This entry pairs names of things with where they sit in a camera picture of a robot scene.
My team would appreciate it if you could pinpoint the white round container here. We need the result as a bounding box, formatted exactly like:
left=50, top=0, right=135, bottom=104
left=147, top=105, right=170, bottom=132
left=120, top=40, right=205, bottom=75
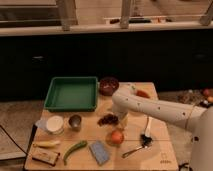
left=46, top=116, right=64, bottom=134

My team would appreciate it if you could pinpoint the green pepper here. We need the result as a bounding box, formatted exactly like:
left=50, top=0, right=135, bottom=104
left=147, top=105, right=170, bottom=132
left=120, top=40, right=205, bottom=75
left=63, top=140, right=88, bottom=165

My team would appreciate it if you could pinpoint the orange fruit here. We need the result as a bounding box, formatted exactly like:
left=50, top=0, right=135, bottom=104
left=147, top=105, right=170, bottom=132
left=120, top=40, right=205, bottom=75
left=110, top=130, right=124, bottom=145

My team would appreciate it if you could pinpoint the brown wooden block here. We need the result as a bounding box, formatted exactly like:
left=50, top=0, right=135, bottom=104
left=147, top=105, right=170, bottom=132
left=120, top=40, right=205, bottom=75
left=32, top=148, right=60, bottom=166

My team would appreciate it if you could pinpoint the blue sponge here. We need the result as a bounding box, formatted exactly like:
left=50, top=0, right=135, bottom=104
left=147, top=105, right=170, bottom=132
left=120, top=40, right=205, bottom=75
left=89, top=141, right=110, bottom=165

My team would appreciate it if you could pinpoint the red orange carrot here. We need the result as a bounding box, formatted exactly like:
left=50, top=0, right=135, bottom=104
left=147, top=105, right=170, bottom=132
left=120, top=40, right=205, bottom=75
left=136, top=90, right=150, bottom=98

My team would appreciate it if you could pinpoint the white handled brush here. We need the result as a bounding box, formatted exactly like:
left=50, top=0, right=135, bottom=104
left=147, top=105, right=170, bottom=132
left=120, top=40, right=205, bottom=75
left=141, top=117, right=152, bottom=146

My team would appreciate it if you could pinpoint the yellow banana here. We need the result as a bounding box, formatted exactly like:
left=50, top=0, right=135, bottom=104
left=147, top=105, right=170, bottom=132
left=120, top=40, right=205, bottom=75
left=33, top=141, right=61, bottom=148

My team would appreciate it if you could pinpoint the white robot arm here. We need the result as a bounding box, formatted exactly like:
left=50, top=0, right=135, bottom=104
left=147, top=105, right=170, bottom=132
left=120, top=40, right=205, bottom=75
left=112, top=84, right=213, bottom=171

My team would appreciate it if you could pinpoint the metal spoon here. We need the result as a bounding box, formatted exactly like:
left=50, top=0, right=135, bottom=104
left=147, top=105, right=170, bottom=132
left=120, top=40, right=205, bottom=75
left=122, top=145, right=148, bottom=158

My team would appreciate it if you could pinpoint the dark red grape bunch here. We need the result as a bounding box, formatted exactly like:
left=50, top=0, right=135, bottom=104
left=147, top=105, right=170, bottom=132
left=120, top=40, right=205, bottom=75
left=98, top=114, right=118, bottom=126

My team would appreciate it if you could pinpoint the metal cup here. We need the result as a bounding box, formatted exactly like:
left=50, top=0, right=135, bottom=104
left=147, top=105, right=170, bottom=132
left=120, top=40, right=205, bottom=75
left=68, top=115, right=82, bottom=131

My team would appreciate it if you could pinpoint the dark red bowl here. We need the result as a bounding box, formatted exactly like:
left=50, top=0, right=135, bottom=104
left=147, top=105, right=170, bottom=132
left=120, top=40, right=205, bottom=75
left=99, top=77, right=119, bottom=96

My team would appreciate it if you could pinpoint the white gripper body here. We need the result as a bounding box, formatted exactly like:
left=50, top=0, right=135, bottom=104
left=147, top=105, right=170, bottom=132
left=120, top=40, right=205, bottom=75
left=112, top=105, right=128, bottom=130

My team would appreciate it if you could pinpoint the green plastic tray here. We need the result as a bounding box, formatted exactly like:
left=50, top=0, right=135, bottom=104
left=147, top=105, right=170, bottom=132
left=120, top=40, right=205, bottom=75
left=44, top=77, right=98, bottom=112

